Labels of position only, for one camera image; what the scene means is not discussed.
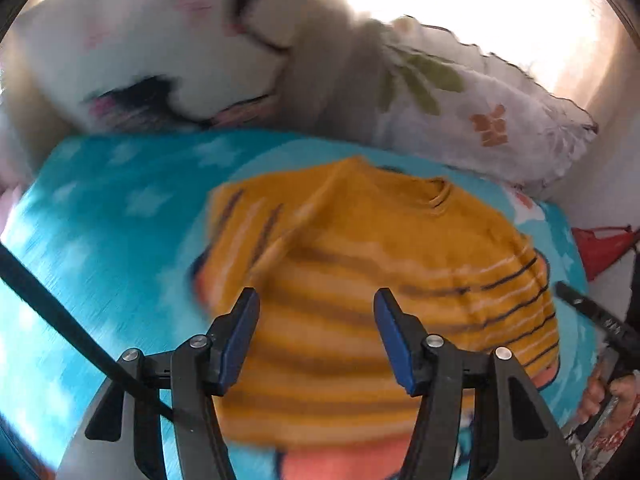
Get black strap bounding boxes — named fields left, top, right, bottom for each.
left=0, top=246, right=175, bottom=423

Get white leaf print pillow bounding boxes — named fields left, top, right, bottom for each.
left=374, top=15, right=600, bottom=197

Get white cartoon print pillow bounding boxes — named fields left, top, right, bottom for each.
left=20, top=0, right=332, bottom=135

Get red white floral cloth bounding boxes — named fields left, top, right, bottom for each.
left=570, top=407, right=640, bottom=480

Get blue star print blanket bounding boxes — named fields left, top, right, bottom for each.
left=0, top=127, right=601, bottom=480

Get person's right hand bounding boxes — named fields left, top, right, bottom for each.
left=575, top=366, right=640, bottom=425

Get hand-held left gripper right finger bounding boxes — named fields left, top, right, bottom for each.
left=373, top=287, right=584, bottom=480

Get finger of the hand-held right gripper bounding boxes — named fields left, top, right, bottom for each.
left=556, top=281, right=632, bottom=348

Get orange striped knit sweater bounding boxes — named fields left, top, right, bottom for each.
left=192, top=156, right=562, bottom=450

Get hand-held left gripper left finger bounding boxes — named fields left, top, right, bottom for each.
left=84, top=287, right=261, bottom=480

